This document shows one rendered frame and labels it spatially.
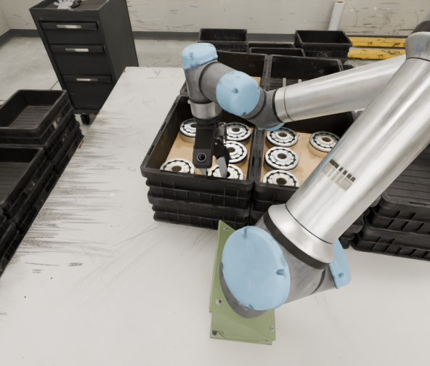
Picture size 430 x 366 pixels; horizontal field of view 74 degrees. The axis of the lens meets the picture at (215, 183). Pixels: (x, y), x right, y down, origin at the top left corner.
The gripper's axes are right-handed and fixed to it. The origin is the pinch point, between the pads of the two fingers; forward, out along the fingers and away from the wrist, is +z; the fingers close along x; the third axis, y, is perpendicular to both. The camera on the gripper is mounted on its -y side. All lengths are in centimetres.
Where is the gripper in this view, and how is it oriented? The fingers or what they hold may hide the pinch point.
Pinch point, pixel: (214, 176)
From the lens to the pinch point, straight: 83.1
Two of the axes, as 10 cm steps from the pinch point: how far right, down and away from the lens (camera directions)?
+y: 1.7, -7.1, 6.9
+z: 1.1, 7.0, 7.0
